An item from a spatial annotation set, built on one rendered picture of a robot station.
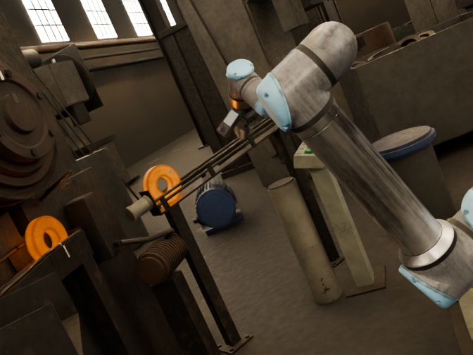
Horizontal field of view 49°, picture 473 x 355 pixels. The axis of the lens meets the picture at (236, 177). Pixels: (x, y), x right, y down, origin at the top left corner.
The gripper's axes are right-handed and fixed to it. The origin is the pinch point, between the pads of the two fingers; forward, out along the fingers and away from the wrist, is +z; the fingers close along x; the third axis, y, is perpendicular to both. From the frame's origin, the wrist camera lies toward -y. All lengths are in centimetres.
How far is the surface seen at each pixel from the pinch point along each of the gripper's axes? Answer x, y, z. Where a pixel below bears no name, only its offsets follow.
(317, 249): -44, -4, 29
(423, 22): 77, 323, 189
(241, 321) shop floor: -33, -38, 64
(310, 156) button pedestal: -26.4, 10.1, -2.6
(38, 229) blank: 8, -77, -22
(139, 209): 6.1, -46.2, 2.6
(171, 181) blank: 9.0, -29.1, 6.3
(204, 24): 165, 121, 112
